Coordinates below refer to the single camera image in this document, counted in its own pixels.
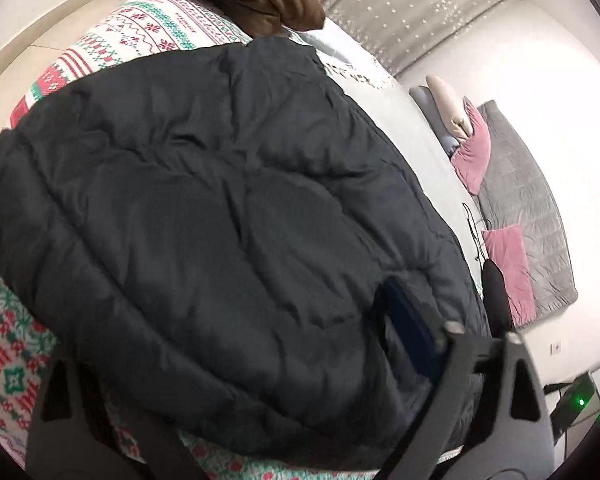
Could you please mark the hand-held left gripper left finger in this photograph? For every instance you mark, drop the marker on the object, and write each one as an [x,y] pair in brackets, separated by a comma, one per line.
[55,410]

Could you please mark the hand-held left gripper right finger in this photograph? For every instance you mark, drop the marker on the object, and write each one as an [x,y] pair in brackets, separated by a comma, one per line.
[410,320]

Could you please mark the dark navy puffer jacket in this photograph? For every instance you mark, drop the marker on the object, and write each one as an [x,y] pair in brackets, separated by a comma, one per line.
[205,210]

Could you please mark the black garment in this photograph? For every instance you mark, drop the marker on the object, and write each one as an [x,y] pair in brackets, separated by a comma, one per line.
[497,295]

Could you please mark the pink pillow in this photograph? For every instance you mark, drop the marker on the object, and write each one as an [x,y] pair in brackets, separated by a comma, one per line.
[512,270]
[472,152]

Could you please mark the device with green light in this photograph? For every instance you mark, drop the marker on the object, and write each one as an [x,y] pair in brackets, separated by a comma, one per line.
[577,402]

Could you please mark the blue-grey pillow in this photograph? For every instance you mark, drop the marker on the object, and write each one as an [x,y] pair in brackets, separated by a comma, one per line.
[430,110]

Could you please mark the beige pillow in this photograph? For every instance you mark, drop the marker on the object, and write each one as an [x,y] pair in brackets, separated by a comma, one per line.
[447,105]

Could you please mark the grey star-print curtain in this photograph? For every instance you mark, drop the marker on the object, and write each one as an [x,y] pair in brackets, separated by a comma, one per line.
[420,5]

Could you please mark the red green patterned blanket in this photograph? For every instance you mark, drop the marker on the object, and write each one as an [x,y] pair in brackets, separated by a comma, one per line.
[145,25]

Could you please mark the white wall socket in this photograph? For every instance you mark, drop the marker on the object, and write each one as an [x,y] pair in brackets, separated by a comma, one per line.
[557,348]

